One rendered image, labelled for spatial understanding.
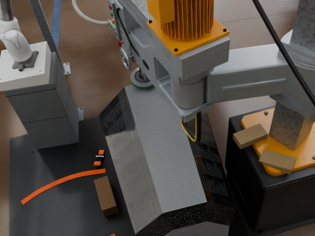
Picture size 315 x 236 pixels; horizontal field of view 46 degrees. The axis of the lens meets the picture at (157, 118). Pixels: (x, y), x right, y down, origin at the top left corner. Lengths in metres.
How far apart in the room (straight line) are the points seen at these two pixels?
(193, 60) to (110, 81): 2.52
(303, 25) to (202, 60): 0.53
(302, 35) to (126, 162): 1.33
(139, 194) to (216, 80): 0.87
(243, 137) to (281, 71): 0.64
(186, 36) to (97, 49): 2.96
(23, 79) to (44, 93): 0.21
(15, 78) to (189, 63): 1.75
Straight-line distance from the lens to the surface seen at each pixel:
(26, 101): 3.22
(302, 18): 1.91
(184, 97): 1.94
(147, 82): 2.70
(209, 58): 1.70
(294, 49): 1.97
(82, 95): 4.03
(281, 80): 2.01
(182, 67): 1.64
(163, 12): 1.54
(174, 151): 2.36
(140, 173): 2.36
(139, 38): 2.25
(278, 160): 2.41
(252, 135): 2.48
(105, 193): 3.10
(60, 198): 3.33
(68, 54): 4.61
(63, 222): 3.22
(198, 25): 1.64
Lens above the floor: 2.78
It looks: 49 degrees down
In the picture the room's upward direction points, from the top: 8 degrees counter-clockwise
